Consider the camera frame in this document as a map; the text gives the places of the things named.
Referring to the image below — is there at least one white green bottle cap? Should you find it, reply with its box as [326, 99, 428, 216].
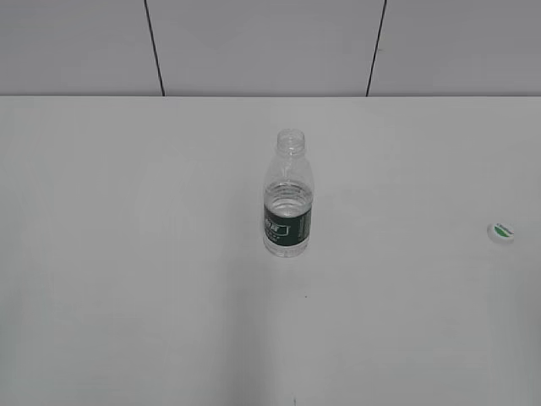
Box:
[487, 222, 515, 244]

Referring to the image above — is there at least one clear plastic water bottle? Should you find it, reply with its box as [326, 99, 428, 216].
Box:
[262, 129, 314, 258]

